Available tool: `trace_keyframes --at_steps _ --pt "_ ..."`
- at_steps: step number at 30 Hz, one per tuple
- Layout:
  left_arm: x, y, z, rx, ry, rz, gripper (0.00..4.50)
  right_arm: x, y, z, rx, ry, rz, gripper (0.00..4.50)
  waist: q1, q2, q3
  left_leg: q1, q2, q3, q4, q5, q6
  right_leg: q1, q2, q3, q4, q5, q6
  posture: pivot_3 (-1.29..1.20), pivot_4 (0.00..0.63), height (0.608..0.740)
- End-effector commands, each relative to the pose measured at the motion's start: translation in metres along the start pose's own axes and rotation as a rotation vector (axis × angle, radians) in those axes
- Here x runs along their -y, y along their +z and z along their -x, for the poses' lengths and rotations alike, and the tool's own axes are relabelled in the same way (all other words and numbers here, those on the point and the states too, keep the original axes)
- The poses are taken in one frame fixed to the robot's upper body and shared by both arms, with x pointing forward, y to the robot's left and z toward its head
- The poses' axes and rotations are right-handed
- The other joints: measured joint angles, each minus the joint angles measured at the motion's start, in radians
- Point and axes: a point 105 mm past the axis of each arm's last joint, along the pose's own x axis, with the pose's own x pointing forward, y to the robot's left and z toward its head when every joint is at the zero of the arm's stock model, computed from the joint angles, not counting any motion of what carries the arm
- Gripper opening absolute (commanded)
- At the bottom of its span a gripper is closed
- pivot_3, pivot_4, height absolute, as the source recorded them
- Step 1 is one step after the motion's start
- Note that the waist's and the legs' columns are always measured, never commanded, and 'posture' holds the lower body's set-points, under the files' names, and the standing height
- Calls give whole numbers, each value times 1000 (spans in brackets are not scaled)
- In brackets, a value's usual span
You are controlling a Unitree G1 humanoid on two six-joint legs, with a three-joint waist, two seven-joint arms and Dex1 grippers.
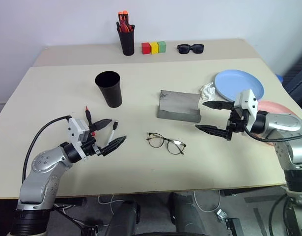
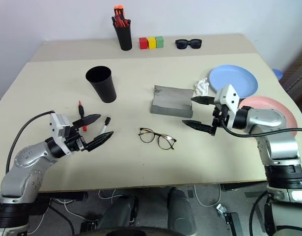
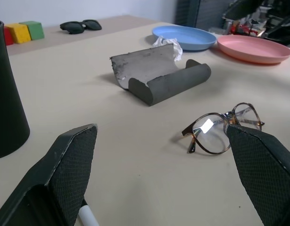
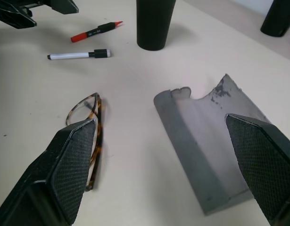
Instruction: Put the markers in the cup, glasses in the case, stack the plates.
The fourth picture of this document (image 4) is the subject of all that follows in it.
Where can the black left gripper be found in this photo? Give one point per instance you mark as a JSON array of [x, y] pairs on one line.
[[34, 3]]

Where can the tortoiseshell eyeglasses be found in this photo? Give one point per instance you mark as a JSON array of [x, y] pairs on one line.
[[97, 131]]

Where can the red marker with black body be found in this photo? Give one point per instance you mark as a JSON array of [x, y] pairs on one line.
[[95, 31]]

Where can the white marker with black cap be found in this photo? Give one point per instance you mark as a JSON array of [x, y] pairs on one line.
[[76, 55]]

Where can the black tapered pen cup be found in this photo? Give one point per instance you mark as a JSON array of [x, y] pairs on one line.
[[154, 23], [276, 18]]

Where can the grey eyeglasses case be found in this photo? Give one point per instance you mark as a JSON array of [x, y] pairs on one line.
[[201, 141]]

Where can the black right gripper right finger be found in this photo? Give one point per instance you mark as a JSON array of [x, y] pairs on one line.
[[265, 160]]

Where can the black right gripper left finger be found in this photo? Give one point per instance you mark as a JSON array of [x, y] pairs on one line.
[[64, 164]]

